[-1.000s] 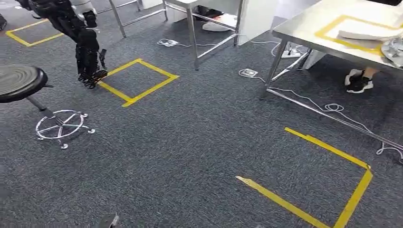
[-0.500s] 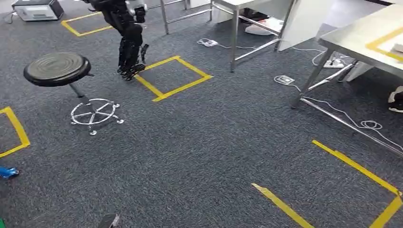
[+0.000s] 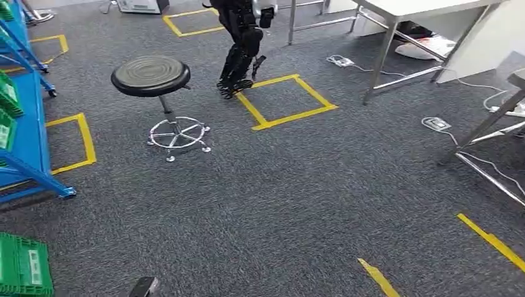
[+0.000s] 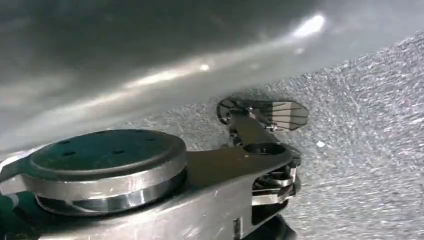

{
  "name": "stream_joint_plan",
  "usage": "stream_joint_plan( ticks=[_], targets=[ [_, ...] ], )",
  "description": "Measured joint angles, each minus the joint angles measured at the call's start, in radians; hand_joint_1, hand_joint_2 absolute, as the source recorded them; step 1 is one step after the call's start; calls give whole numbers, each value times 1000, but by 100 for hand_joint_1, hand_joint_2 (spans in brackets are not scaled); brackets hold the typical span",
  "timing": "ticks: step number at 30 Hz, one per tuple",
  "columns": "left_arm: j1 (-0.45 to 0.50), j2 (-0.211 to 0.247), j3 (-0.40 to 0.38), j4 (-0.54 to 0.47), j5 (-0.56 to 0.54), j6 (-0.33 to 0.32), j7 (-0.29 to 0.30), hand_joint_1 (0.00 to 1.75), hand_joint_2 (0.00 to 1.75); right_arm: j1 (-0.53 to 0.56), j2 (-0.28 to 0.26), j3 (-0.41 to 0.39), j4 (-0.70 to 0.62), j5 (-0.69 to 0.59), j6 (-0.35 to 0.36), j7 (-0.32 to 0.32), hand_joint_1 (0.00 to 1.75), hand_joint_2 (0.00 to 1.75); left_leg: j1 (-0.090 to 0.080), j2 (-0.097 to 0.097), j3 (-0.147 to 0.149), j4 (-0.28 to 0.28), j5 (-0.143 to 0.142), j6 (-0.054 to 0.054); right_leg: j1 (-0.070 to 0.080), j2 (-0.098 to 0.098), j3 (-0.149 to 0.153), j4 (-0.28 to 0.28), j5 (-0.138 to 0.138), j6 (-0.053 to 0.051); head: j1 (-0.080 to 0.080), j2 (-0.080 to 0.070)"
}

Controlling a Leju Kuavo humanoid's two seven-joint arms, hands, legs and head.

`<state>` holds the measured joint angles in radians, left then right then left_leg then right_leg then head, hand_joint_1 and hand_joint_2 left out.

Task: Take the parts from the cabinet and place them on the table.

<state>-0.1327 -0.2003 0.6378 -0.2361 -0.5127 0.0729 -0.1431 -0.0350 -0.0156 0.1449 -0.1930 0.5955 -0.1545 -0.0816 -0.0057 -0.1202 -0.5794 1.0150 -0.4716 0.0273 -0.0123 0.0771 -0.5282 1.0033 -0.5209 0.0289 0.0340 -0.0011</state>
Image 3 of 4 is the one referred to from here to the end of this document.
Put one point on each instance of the black humanoid robot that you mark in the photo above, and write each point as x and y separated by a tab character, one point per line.
242	41

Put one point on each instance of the black round stool chrome base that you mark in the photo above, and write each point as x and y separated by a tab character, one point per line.
149	74

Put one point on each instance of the yellow floor tape mark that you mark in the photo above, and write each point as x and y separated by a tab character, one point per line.
87	139

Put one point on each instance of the robot's black left foot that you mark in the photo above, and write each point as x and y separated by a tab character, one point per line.
143	287

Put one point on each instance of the white box device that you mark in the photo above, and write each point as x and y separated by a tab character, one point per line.
139	5

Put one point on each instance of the white bag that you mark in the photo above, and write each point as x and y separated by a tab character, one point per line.
426	49

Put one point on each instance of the steel table white top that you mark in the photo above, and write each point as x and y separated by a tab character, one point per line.
410	8

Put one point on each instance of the blue metal shelf rack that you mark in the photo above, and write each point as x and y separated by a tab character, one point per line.
18	45
28	135

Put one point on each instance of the white panel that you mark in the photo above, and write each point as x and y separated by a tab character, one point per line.
484	45

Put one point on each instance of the green plastic crate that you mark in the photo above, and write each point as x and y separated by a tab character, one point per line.
20	266
6	135
10	96

